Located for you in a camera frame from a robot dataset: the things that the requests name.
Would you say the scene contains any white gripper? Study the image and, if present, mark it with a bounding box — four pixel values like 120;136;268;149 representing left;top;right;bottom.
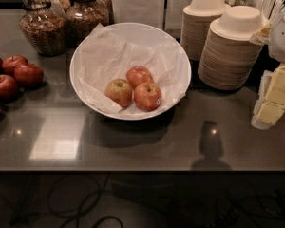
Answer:
250;6;285;130

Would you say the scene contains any yellowish red apple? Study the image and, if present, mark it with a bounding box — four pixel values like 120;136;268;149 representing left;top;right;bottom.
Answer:
104;79;132;108

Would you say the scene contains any red apple with sticker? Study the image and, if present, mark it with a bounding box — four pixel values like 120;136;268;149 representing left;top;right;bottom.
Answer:
134;83;162;111

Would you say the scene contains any red apple in bowl rear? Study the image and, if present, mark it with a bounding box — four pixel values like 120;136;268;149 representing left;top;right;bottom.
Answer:
126;66;154;88

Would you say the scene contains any white bowl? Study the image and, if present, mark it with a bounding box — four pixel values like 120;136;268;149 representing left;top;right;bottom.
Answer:
69;22;193;122

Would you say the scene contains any stack of paper bowls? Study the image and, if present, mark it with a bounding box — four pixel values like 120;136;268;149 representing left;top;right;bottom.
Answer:
180;0;229;61
198;6;263;90

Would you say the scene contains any white paper liner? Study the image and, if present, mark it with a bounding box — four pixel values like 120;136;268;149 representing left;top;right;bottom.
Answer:
77;23;188;115

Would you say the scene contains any glass jar of granola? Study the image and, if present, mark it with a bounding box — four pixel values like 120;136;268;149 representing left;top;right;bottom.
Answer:
66;0;109;43
19;0;67;56

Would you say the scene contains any black cable on floor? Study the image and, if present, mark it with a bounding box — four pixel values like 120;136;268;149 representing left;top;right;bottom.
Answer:
0;172;124;228

